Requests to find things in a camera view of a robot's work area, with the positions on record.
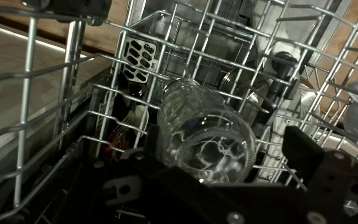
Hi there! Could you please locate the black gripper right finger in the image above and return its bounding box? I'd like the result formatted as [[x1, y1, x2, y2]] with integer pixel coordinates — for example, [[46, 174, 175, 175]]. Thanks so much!
[[282, 126, 358, 219]]

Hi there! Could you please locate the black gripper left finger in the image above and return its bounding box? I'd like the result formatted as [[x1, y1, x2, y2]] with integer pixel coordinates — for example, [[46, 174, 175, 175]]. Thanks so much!
[[33, 123, 238, 224]]

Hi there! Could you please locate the clear glass bottle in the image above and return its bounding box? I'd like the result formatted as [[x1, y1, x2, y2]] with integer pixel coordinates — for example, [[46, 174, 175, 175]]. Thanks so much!
[[158, 80, 256, 184]]

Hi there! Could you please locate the wire dishwasher rack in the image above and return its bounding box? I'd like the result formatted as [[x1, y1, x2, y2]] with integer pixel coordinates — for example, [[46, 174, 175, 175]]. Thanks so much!
[[0, 0, 358, 224]]

